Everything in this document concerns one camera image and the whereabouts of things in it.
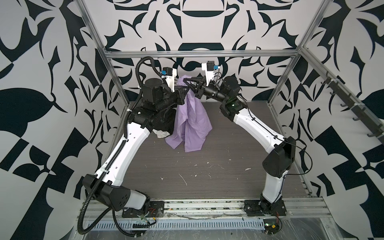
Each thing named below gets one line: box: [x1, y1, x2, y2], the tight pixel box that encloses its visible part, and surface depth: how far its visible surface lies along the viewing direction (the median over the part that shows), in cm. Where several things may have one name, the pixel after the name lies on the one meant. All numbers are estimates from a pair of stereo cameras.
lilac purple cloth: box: [165, 75, 212, 153], surface depth 86 cm
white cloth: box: [152, 128, 171, 139], surface depth 101 cm
